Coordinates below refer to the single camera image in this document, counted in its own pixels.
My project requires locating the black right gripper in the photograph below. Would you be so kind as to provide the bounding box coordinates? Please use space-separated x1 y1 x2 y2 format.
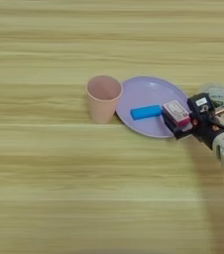
162 107 224 151

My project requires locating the purple round plate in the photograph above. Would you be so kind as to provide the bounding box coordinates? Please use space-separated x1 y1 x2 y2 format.
115 75 192 139

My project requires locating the small pink white box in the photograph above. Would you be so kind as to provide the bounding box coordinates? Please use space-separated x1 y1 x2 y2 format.
162 99 191 128

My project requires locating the pink plastic cup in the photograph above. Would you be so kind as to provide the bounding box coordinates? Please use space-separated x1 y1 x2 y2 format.
85 74 124 125

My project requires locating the blue rectangular block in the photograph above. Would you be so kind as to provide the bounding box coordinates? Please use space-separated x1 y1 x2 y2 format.
130 104 164 121

